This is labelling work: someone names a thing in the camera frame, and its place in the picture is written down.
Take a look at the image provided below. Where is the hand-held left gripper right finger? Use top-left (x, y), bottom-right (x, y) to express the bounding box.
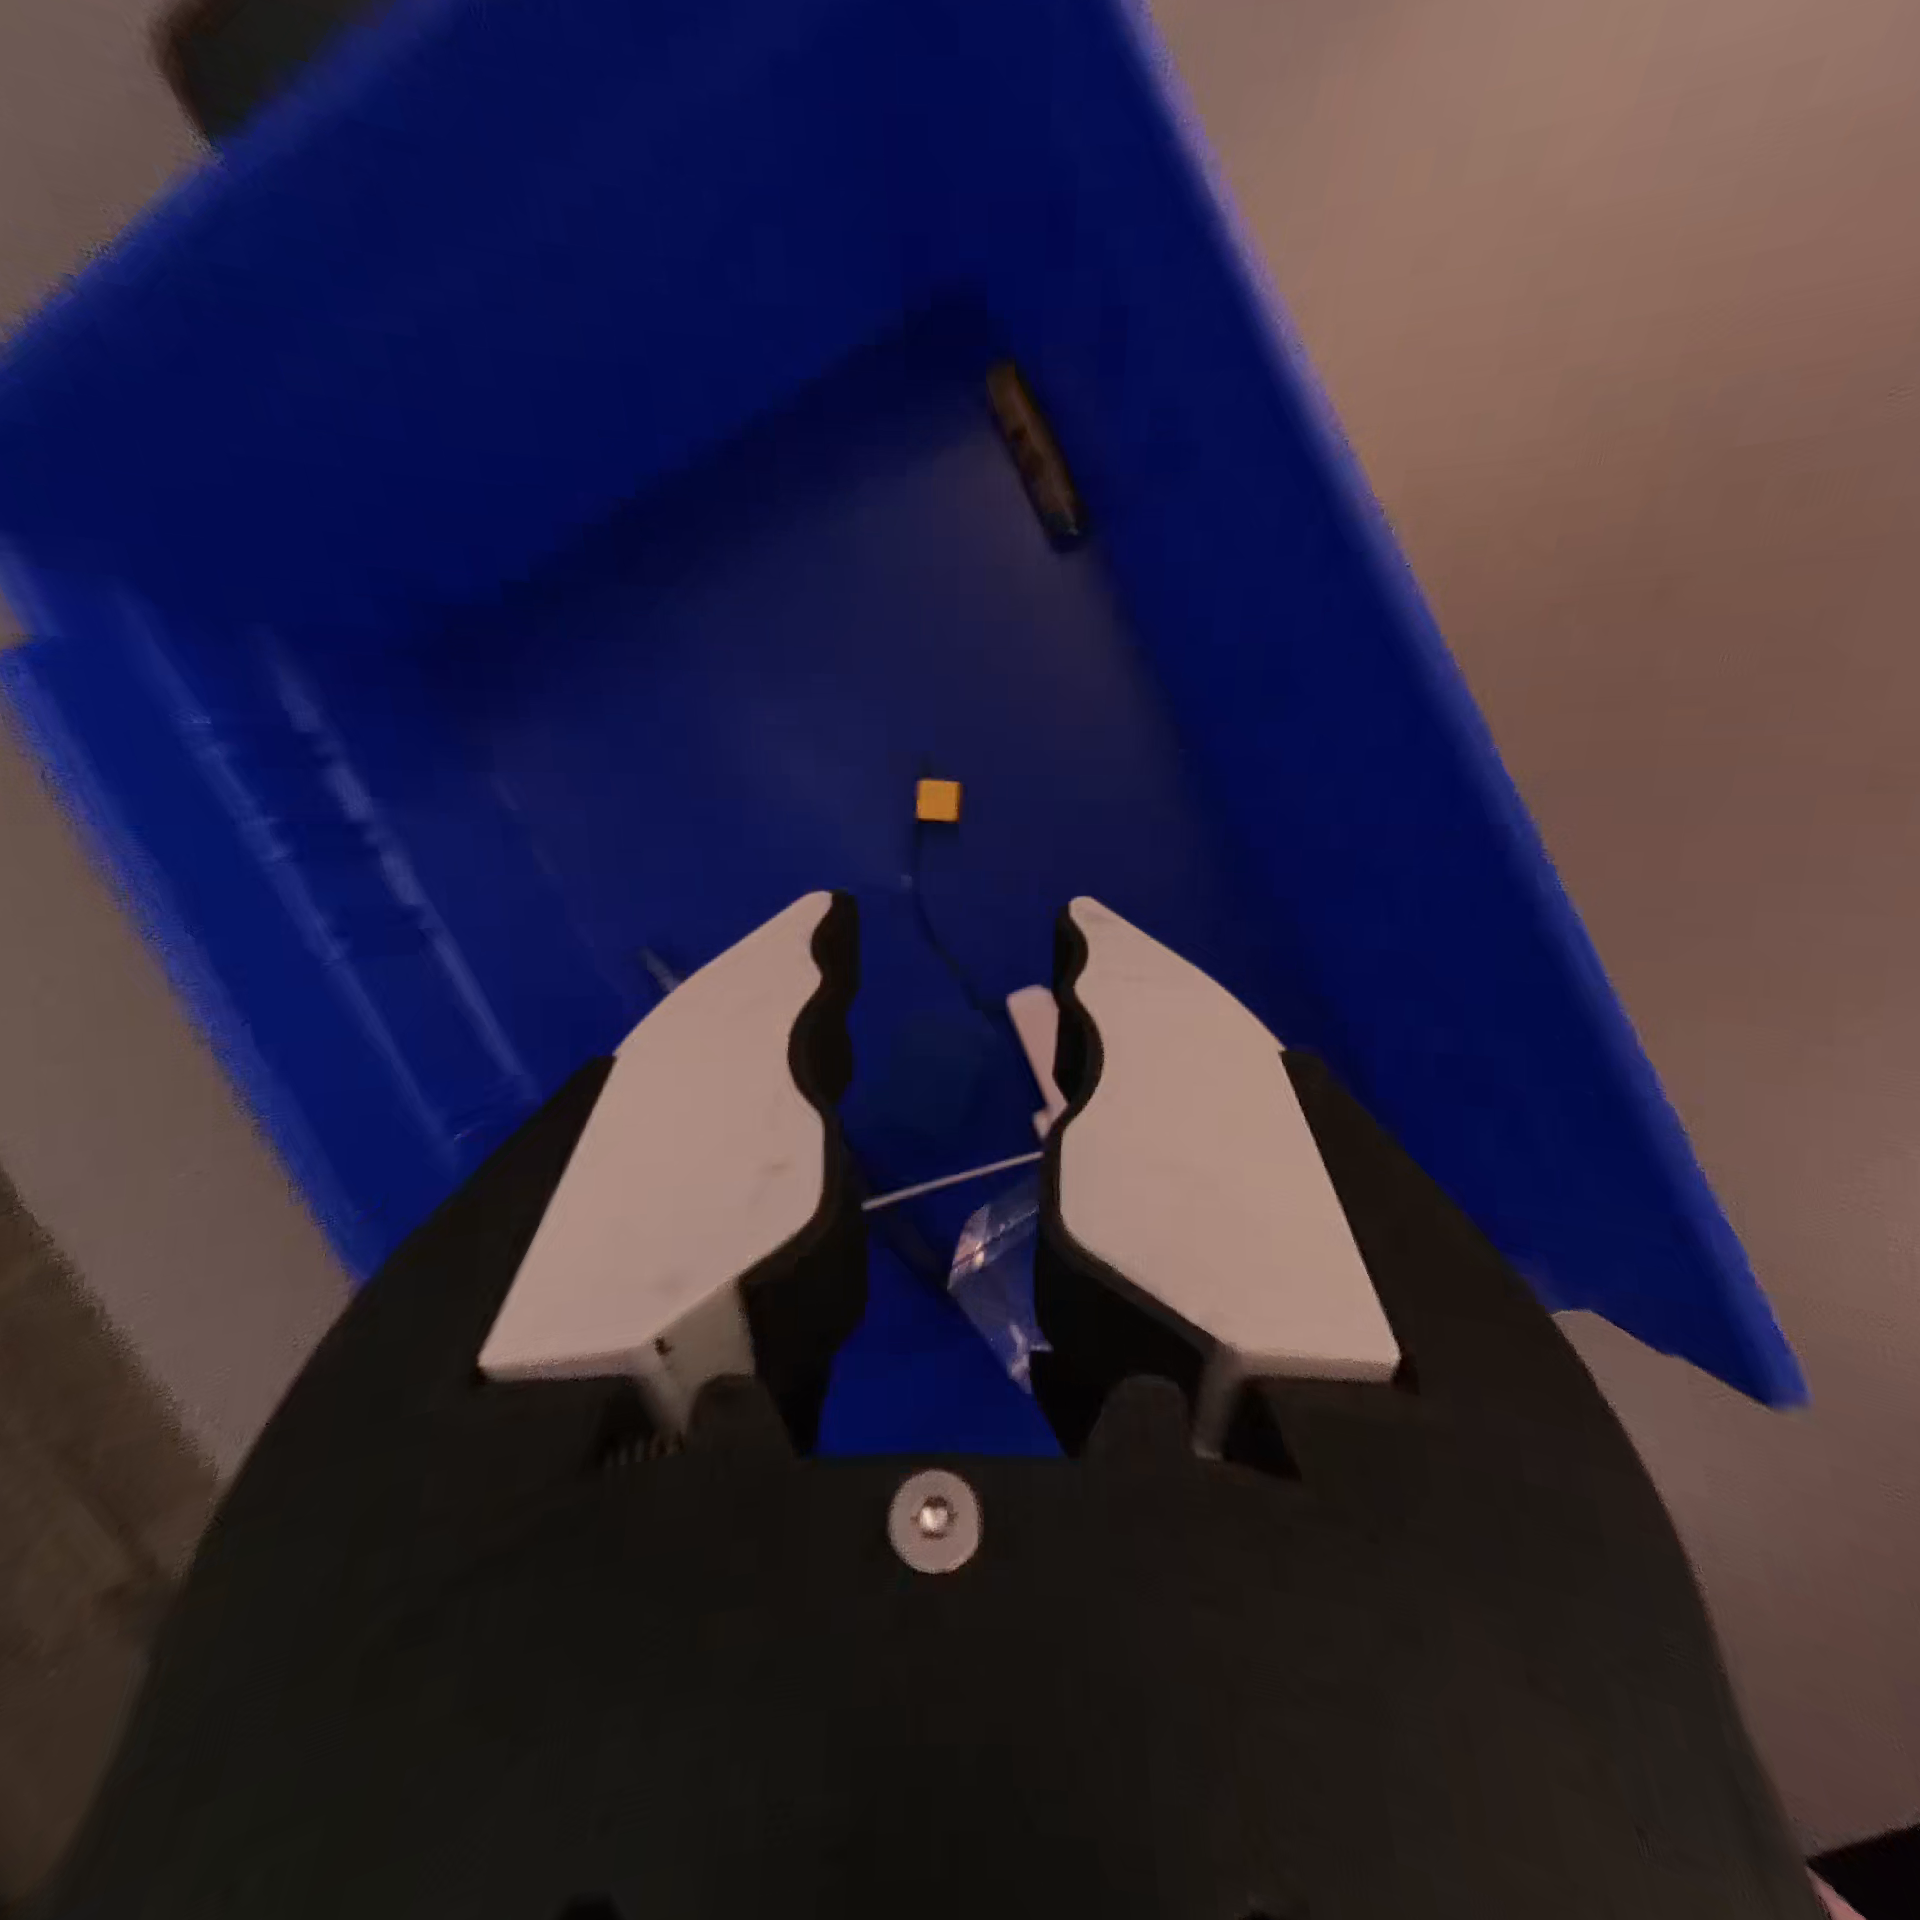
top-left (1035, 895), bottom-right (1400, 1455)

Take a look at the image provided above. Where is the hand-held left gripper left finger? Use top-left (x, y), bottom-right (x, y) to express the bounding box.
top-left (479, 892), bottom-right (869, 1453)

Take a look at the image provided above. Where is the blue plastic bin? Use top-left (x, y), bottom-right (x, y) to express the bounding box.
top-left (0, 0), bottom-right (1808, 1461)

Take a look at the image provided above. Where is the clear plastic bag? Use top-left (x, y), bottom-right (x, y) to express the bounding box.
top-left (947, 1177), bottom-right (1056, 1391)

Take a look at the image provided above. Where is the thin white stick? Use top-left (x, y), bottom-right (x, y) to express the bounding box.
top-left (862, 1148), bottom-right (1047, 1212)

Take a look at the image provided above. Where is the dark cylindrical battery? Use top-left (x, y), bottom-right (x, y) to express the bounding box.
top-left (983, 356), bottom-right (1086, 551)

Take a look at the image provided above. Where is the yellow connector with black wire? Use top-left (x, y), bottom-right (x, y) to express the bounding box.
top-left (895, 775), bottom-right (1015, 1038)

